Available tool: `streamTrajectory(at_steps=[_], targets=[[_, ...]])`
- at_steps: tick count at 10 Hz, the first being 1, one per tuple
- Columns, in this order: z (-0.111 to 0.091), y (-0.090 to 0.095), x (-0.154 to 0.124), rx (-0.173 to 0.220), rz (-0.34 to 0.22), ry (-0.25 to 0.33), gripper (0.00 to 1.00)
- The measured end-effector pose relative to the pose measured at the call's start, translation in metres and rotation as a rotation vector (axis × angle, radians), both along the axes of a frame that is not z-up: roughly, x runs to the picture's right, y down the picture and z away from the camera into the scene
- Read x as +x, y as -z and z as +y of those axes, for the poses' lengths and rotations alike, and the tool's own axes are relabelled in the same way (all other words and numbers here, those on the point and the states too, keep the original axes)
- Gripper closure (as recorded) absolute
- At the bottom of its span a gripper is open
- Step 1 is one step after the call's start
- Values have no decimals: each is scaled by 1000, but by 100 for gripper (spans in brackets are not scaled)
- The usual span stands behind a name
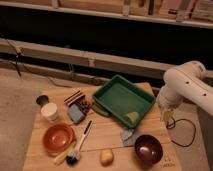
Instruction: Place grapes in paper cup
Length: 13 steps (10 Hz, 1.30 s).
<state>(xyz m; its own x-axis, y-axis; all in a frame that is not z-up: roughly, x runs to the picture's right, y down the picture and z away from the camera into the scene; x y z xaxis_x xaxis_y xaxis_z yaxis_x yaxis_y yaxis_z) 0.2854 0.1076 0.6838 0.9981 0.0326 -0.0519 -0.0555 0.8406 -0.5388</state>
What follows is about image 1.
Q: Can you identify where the orange bowl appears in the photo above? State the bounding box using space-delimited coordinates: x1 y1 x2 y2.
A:
42 123 75 153

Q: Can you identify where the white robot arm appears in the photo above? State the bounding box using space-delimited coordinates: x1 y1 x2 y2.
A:
156 61 213 123

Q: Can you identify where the white paper cup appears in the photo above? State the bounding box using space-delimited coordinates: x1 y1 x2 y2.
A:
41 102 58 122

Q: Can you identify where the yellow-green item in tray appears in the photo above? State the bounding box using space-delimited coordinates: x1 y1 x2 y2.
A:
125 112 139 124

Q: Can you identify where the dark brown bowl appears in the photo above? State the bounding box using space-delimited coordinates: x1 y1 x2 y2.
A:
134 134 163 165

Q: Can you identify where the yellow potato toy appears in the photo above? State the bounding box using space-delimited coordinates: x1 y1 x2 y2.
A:
100 149 114 166

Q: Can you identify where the dark grape bunch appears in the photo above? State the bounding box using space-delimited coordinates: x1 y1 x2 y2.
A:
78 101 91 114

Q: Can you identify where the black cable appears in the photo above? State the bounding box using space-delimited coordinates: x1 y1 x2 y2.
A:
165 117 198 148

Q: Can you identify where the wooden board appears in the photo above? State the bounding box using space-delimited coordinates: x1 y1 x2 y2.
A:
23 86 182 171

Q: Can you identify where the green plastic tray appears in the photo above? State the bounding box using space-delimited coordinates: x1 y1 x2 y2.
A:
92 75 155 128

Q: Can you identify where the blue-grey sponge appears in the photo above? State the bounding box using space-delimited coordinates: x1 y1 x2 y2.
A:
68 105 85 124

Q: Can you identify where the grey crumpled cloth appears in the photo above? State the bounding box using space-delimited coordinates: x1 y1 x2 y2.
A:
120 129 141 147

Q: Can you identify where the small dark cup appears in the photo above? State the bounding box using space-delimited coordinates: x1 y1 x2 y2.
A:
36 95 49 106

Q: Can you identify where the brown chocolate bar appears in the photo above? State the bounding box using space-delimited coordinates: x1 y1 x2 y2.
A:
64 91 84 105

